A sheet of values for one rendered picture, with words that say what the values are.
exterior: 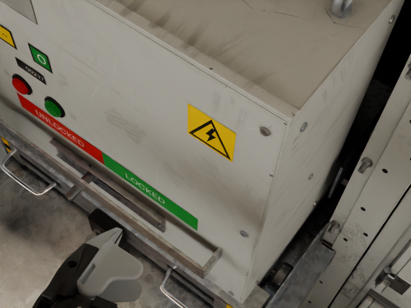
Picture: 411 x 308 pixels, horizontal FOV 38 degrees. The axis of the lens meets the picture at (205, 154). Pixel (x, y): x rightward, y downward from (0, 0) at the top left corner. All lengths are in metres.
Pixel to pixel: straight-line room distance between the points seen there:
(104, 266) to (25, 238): 0.49
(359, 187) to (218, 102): 0.39
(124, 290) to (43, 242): 0.46
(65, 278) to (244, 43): 0.25
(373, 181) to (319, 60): 0.34
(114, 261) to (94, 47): 0.21
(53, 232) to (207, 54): 0.60
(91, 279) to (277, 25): 0.28
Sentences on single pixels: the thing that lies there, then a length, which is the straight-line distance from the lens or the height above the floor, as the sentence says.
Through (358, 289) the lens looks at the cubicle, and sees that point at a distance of 1.11.
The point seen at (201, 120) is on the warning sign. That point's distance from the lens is 0.56.
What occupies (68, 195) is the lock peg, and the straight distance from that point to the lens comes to 0.87.
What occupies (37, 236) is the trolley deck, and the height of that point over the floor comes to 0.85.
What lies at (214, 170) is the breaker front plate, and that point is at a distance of 0.62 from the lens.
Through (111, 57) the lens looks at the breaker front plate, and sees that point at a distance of 0.60.
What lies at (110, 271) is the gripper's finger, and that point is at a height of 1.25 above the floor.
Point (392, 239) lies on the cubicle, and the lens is 0.92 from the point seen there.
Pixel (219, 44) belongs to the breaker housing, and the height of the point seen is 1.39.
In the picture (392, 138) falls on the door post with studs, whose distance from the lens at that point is 0.75.
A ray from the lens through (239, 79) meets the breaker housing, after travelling 0.49.
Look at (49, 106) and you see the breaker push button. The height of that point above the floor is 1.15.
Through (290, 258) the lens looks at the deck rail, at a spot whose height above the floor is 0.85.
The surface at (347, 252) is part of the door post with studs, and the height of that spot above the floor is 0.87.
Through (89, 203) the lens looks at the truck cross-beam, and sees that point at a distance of 0.97.
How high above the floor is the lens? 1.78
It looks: 58 degrees down
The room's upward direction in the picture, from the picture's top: 3 degrees clockwise
